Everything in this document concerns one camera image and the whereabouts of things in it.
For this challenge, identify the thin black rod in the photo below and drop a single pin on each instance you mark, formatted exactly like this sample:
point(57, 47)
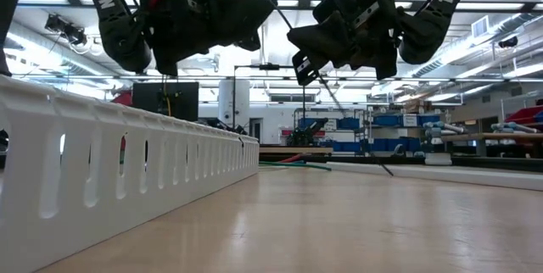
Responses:
point(386, 169)

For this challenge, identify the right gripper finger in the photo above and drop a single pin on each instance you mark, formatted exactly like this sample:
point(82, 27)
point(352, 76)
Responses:
point(307, 69)
point(314, 35)

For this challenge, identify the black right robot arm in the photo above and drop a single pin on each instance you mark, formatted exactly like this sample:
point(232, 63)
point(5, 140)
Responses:
point(424, 31)

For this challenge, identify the white shelf label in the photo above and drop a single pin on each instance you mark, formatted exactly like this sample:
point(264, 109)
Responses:
point(410, 120)

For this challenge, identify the black background robot arm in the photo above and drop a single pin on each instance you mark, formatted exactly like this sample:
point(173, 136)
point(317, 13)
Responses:
point(305, 133)

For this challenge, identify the black monitor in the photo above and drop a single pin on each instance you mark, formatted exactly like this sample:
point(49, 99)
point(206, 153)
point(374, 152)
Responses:
point(148, 101)

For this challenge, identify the white raceway cover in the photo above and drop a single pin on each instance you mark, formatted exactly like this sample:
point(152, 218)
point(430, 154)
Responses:
point(466, 176)

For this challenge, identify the wooden workbench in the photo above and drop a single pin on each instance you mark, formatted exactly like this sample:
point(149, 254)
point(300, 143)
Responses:
point(492, 136)

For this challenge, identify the blue storage bin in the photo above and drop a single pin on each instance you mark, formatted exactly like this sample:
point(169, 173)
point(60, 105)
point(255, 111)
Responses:
point(429, 119)
point(345, 146)
point(386, 120)
point(382, 144)
point(348, 123)
point(413, 144)

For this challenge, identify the white cylindrical tank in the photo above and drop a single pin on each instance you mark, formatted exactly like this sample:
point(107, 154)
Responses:
point(233, 103)

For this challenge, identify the white ceiling vent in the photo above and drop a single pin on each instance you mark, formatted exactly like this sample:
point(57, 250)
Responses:
point(480, 27)

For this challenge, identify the red storage bin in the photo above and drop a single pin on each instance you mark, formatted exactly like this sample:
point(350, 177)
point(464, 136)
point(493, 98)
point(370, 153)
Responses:
point(524, 115)

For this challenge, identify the silver ventilation duct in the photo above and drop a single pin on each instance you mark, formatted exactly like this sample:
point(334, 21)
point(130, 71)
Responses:
point(522, 20)

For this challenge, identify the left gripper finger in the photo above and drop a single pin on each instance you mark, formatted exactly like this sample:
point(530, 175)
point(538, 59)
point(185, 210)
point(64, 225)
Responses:
point(248, 42)
point(237, 14)

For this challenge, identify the grey blue cylinder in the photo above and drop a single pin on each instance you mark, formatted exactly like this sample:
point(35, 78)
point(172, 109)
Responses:
point(445, 128)
point(515, 127)

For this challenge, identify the small black ceiling device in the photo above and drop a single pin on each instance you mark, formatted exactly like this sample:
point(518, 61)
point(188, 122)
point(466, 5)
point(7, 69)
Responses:
point(507, 42)

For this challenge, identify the metal shelf rack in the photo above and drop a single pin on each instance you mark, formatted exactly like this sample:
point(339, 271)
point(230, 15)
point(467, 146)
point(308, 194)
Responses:
point(368, 133)

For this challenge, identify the black aluminium table frame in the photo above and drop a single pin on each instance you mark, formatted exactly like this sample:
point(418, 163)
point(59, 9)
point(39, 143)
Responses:
point(488, 163)

